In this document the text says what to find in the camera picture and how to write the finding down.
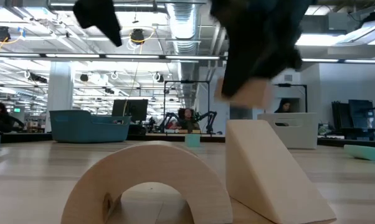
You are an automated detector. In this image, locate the white plastic bin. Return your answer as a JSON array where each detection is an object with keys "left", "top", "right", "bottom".
[{"left": 257, "top": 112, "right": 319, "bottom": 149}]

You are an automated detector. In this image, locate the long teal block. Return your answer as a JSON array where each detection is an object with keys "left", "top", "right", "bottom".
[{"left": 343, "top": 144, "right": 375, "bottom": 162}]

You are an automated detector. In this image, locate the black frame stand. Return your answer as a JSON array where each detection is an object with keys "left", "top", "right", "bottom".
[
  {"left": 163, "top": 80, "right": 211, "bottom": 134},
  {"left": 273, "top": 83, "right": 308, "bottom": 113}
]

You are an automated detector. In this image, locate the small teal block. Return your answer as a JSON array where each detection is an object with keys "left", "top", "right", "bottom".
[{"left": 184, "top": 133, "right": 201, "bottom": 148}]

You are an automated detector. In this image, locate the wooden wedge block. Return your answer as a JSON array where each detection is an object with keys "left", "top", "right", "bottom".
[{"left": 225, "top": 119, "right": 337, "bottom": 224}]

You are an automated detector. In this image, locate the person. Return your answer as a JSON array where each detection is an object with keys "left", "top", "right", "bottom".
[
  {"left": 273, "top": 98, "right": 296, "bottom": 114},
  {"left": 0, "top": 101, "right": 25, "bottom": 133},
  {"left": 174, "top": 108, "right": 201, "bottom": 131}
]

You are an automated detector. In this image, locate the blue plastic bin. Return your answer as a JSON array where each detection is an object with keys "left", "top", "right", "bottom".
[{"left": 49, "top": 110, "right": 132, "bottom": 144}]

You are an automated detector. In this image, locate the white building column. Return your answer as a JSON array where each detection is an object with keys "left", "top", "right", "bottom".
[{"left": 44, "top": 61, "right": 75, "bottom": 133}]

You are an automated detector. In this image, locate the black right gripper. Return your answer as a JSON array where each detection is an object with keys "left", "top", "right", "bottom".
[{"left": 211, "top": 0, "right": 318, "bottom": 98}]

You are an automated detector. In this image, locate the black table frame rail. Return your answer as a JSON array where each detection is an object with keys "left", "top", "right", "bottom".
[{"left": 0, "top": 132, "right": 375, "bottom": 149}]

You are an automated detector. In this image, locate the silver ventilation duct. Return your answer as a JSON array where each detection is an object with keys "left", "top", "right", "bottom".
[{"left": 167, "top": 2, "right": 201, "bottom": 110}]

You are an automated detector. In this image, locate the black ceiling cable reel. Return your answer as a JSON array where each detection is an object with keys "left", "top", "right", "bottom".
[
  {"left": 130, "top": 28, "right": 146, "bottom": 45},
  {"left": 0, "top": 26, "right": 12, "bottom": 43}
]

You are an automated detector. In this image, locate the black computer monitor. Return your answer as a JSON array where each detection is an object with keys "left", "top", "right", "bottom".
[{"left": 112, "top": 99, "right": 149, "bottom": 123}]

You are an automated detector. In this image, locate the wooden arch block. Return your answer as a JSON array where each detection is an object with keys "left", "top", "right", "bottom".
[{"left": 60, "top": 140, "right": 234, "bottom": 224}]

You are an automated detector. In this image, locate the small wooden block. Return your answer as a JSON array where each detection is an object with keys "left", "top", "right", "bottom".
[{"left": 214, "top": 77, "right": 273, "bottom": 109}]

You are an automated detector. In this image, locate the dark display screen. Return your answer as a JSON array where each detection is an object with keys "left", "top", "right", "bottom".
[{"left": 331, "top": 99, "right": 375, "bottom": 130}]

